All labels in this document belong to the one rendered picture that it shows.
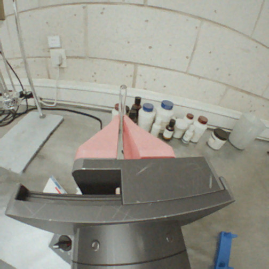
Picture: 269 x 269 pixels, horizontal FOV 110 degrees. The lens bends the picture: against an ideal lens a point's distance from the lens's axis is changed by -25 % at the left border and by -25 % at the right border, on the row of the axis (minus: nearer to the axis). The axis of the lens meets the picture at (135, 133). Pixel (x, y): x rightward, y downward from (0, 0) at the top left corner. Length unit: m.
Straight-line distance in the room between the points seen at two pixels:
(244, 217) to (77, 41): 0.90
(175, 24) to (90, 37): 0.34
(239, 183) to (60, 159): 0.64
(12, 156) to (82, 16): 0.58
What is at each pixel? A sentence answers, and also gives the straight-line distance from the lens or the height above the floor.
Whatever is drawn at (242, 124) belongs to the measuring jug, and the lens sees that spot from 0.68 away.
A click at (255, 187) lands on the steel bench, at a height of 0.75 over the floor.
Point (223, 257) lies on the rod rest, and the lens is 0.43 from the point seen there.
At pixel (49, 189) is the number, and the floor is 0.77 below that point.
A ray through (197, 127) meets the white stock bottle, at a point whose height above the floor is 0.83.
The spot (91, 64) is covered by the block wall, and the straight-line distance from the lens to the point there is 0.63.
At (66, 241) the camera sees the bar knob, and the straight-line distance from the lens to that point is 0.30.
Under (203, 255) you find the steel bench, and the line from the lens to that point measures 0.40.
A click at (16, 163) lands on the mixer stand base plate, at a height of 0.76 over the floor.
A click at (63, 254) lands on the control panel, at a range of 0.32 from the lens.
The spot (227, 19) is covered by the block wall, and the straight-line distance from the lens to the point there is 0.65.
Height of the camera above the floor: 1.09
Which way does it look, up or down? 42 degrees down
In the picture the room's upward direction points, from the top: 10 degrees clockwise
